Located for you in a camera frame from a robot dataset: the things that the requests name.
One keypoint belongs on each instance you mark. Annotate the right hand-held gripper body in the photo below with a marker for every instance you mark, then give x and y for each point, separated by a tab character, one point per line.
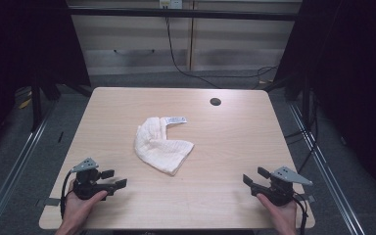
279	191

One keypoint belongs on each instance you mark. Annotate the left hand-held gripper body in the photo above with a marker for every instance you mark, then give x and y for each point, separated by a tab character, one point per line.
85	188

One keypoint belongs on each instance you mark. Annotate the white towel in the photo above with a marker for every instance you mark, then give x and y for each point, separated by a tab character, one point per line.
158	148

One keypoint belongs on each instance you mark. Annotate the person's left hand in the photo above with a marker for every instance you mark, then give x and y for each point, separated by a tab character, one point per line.
78	209

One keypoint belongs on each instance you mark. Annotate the person's right hand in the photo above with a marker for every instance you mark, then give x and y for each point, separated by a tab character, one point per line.
282	215

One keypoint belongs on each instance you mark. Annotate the grey tape piece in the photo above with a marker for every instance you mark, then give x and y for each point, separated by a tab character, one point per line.
310	197
53	202

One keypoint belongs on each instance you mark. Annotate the small black floor item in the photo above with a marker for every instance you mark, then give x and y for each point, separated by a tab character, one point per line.
60	137

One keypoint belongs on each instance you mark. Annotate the black metal stand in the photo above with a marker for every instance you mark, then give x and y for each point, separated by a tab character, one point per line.
36	104

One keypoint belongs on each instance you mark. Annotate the yellow floor marker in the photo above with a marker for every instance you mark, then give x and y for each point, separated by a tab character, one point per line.
25	103

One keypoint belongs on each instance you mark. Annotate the black curtain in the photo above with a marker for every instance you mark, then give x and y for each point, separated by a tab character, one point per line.
355	81
19	49

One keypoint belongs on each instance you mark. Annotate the black horizontal bar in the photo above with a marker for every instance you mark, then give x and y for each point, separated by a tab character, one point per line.
182	13

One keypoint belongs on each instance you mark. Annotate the metal floor rail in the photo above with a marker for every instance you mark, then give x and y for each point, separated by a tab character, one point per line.
326	169
16	166

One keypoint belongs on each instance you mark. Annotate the white wall socket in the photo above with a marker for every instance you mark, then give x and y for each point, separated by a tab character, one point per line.
171	4

